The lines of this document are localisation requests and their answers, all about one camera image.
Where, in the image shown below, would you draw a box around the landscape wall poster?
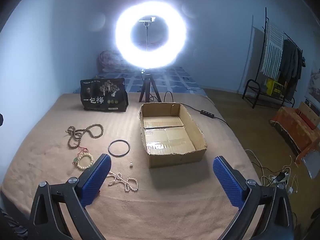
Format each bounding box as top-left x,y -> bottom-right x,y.
306,67 -> 320,103

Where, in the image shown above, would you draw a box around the cardboard box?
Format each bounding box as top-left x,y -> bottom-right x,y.
139,102 -> 208,168

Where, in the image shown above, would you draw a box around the jade pendant with red cord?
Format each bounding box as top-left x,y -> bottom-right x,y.
71,145 -> 89,164

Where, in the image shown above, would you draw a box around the striped towel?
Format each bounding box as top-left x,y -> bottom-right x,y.
261,21 -> 285,80

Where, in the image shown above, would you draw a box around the black clothes rack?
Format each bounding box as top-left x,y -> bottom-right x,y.
242,7 -> 304,109

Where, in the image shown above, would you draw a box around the black bangle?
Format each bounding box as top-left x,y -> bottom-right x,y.
108,139 -> 131,157

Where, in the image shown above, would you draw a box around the white ring light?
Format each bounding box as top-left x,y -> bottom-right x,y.
115,1 -> 187,69

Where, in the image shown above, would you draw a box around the white pearl necklace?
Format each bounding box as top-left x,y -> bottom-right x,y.
106,171 -> 139,193

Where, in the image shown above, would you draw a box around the orange cloth covered box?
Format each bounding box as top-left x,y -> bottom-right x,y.
269,106 -> 320,164

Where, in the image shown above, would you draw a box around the black ring light cable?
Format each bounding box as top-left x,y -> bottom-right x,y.
164,92 -> 228,125

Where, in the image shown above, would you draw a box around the rolled pink quilt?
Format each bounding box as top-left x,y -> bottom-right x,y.
97,50 -> 130,73

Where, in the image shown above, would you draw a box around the wooden board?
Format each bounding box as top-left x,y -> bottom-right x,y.
299,102 -> 320,128

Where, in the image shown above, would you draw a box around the brown bead necklace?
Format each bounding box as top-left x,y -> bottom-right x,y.
66,123 -> 104,149

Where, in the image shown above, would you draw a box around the black snack bag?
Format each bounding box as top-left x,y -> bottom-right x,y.
80,78 -> 129,112

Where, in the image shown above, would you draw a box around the blue patterned bedsheet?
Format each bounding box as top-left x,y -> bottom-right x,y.
72,66 -> 208,97

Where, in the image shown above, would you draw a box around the silver plastic bag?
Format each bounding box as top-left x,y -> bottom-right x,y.
300,152 -> 320,179

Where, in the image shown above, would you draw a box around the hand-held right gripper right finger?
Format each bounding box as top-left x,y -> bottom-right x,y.
212,156 -> 295,240

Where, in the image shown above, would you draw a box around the power strip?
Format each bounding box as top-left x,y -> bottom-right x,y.
271,170 -> 290,182

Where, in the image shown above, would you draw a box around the dark hanging clothes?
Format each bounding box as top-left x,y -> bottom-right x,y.
280,39 -> 306,85

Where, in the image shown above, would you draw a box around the cream bead bracelet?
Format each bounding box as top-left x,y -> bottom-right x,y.
76,153 -> 95,170

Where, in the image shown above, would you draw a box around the white floor cables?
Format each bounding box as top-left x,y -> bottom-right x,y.
245,149 -> 300,195

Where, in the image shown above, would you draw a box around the black tripod stand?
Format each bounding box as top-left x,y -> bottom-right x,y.
139,69 -> 162,103

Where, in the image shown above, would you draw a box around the red box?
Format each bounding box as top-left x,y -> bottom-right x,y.
295,109 -> 315,128

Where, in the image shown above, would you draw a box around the yellow box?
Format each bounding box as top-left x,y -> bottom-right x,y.
265,78 -> 284,97

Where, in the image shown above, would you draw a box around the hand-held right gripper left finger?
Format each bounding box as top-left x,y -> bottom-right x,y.
26,154 -> 112,240

